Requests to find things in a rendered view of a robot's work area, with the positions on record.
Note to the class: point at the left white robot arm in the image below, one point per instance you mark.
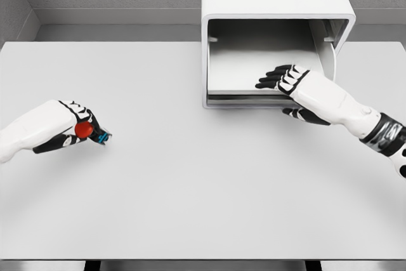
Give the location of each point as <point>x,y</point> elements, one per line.
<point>14,144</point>

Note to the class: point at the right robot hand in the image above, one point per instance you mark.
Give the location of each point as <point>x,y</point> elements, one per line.
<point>312,91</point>

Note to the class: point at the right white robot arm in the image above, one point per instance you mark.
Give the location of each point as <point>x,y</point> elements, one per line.
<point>374,122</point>

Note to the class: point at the red-knob load switch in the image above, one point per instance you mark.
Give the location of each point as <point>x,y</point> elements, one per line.
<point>85,129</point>

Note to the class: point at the white cabinet drawer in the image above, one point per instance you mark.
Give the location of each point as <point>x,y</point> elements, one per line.
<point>241,68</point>

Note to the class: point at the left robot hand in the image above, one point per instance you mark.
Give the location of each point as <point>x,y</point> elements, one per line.
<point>54,115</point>

